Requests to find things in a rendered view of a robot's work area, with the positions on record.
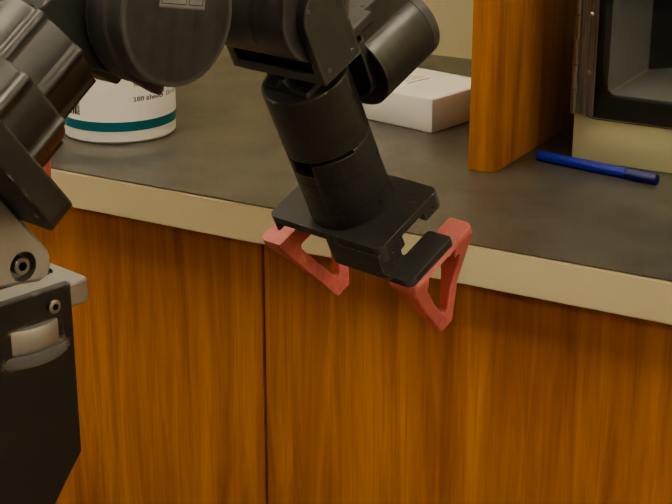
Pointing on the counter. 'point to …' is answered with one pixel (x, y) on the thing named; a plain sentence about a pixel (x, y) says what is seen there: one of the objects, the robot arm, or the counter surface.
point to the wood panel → (518, 78)
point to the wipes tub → (122, 114)
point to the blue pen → (598, 167)
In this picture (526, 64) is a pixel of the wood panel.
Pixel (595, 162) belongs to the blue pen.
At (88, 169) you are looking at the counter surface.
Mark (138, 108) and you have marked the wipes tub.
